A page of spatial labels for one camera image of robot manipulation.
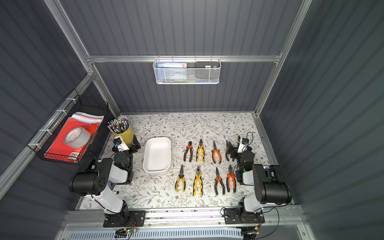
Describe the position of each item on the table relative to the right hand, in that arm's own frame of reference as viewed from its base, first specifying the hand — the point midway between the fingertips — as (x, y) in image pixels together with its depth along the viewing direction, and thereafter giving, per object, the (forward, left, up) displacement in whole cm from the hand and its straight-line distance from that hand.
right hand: (237, 143), depth 90 cm
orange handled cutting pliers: (0, +14, -9) cm, 17 cm away
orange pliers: (+3, +4, -10) cm, 11 cm away
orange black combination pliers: (-17, +5, -9) cm, 20 cm away
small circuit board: (-45, +61, -12) cm, 76 cm away
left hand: (0, +66, +5) cm, 66 cm away
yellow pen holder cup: (+3, +67, +3) cm, 67 cm away
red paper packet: (-16, +89, +18) cm, 92 cm away
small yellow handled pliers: (+2, +22, -9) cm, 24 cm away
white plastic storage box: (-5, +51, -11) cm, 52 cm away
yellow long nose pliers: (-17, +34, -9) cm, 39 cm away
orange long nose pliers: (-18, +13, -9) cm, 24 cm away
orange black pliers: (+3, +30, -9) cm, 31 cm away
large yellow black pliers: (-17, +24, -9) cm, 30 cm away
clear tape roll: (-12, +80, +22) cm, 83 cm away
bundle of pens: (+8, +73, +8) cm, 73 cm away
